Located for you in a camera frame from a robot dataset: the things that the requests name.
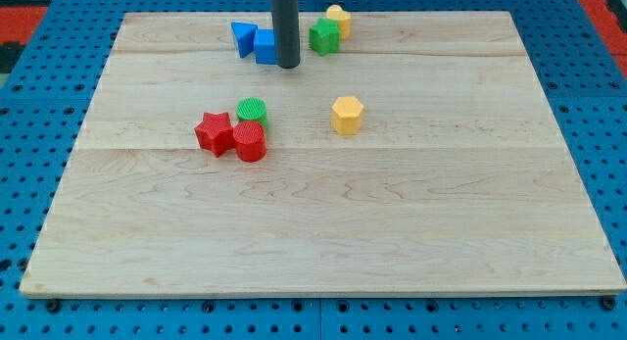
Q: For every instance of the yellow hexagon block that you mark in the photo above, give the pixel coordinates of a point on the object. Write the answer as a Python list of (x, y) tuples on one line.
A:
[(346, 116)]

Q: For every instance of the red cylinder block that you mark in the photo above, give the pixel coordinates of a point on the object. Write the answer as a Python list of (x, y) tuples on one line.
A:
[(249, 138)]

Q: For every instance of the green cylinder block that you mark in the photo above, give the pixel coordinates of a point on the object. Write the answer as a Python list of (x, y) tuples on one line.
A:
[(252, 109)]

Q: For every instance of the red star block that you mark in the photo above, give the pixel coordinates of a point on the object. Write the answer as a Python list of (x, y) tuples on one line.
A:
[(215, 133)]

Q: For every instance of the light wooden board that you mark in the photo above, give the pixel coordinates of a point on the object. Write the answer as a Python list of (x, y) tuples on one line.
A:
[(458, 184)]

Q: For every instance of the blue cube block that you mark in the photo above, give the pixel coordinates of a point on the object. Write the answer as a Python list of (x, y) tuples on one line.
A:
[(264, 47)]

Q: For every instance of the green star block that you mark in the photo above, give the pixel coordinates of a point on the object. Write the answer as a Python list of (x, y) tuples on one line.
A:
[(325, 37)]

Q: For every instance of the blue triangle block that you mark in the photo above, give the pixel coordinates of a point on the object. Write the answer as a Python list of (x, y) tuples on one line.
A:
[(244, 36)]

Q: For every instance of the yellow heart block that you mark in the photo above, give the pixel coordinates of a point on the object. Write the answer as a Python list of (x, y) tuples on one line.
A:
[(342, 18)]

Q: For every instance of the dark grey cylindrical pointer rod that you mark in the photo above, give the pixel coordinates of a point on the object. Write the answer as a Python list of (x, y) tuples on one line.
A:
[(285, 22)]

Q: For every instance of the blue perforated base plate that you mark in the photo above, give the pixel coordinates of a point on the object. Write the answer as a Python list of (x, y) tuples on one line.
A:
[(46, 96)]

